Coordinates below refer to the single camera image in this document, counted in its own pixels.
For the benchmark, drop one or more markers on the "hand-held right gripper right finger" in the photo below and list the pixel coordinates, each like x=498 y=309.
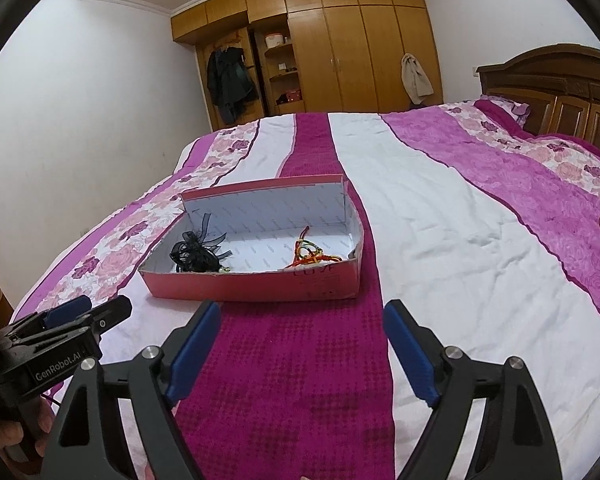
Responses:
x=410 y=355

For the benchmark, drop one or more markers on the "beige hanging bag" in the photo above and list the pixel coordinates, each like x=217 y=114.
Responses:
x=416 y=80

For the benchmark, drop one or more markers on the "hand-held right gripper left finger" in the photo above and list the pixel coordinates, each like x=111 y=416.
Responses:
x=195 y=350

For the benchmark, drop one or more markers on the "white pot on shelf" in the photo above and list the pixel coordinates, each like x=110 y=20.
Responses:
x=275 y=40

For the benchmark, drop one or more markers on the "wooden bed frame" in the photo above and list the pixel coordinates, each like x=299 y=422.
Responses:
x=1 y=300

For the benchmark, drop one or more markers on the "wooden wardrobe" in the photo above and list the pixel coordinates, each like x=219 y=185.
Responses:
x=360 y=50

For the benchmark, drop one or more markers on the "red item on shelf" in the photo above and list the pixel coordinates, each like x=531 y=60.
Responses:
x=289 y=96

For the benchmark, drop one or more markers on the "black lace hair accessory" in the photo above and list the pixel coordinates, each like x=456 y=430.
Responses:
x=197 y=252

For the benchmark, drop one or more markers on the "dark wooden headboard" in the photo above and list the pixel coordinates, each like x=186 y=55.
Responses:
x=565 y=95

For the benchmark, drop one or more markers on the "person's left hand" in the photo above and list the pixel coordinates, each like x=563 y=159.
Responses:
x=30 y=437

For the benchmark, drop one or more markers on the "purple pink floral bedspread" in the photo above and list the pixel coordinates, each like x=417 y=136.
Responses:
x=430 y=210

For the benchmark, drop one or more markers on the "purple floral pillow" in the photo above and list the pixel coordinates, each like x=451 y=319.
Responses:
x=505 y=110

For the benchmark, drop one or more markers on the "red cardboard box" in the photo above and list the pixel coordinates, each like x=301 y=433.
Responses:
x=255 y=287

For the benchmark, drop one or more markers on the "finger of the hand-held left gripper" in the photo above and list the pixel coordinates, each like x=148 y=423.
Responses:
x=65 y=312
x=110 y=312

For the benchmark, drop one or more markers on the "dark hanging coat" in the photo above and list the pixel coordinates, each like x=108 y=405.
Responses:
x=230 y=85

